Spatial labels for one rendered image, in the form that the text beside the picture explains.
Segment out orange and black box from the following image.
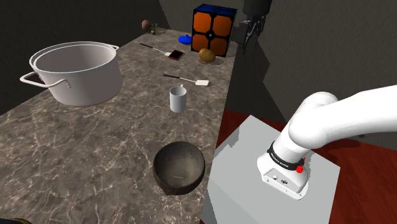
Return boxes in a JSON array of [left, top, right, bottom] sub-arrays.
[[190, 3, 239, 59]]

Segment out brown potato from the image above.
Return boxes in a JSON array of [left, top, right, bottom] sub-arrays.
[[198, 47, 217, 65]]

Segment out blue dish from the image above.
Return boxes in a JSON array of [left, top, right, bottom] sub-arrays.
[[178, 34, 193, 46]]

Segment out red phone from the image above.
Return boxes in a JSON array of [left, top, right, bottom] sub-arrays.
[[168, 49, 185, 62]]

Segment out white mug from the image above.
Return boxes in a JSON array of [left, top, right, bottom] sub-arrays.
[[169, 83, 188, 114]]

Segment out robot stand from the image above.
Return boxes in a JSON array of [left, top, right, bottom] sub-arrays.
[[200, 115, 341, 224]]

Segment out dark grey bowl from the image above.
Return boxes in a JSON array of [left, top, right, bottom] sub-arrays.
[[151, 141, 206, 197]]

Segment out large white cooking pot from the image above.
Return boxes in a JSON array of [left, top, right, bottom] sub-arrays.
[[19, 41, 124, 108]]

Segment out dark yellow round object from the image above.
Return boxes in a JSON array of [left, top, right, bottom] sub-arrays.
[[0, 218, 32, 224]]

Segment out white spatula with black handle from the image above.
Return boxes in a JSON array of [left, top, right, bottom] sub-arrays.
[[162, 73, 210, 87], [139, 42, 172, 57]]

